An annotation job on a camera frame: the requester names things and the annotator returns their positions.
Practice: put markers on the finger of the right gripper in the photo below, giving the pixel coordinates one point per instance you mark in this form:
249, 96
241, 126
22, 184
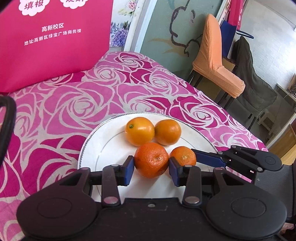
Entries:
210, 159

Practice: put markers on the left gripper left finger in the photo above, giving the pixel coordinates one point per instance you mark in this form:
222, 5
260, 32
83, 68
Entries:
68, 207

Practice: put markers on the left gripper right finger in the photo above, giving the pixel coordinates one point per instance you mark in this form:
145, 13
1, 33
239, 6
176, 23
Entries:
225, 207

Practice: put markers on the wrinkled dark orange tangerine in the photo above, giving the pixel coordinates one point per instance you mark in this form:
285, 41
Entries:
151, 160

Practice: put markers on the small orange tangerine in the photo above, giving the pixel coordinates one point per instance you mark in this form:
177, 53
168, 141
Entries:
184, 156

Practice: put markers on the orange tangerine back right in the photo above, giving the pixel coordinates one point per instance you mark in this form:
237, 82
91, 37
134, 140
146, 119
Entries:
167, 132

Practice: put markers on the dark grey covered chair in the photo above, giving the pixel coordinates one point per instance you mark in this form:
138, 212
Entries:
258, 94

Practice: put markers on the yellow-orange round orange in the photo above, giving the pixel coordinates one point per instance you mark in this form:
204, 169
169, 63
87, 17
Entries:
139, 131

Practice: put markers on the pink rose tablecloth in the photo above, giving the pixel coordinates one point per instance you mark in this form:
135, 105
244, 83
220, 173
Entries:
54, 118

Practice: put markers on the orange covered chair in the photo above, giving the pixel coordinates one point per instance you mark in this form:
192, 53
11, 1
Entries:
208, 63

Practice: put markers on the blue shopping bag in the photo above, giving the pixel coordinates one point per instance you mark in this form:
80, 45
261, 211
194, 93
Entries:
228, 32

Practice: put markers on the pink hanging bag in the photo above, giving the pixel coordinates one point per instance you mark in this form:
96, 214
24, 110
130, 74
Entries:
236, 12

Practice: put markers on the magenta tote bag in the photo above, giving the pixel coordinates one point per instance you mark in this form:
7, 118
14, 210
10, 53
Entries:
41, 40

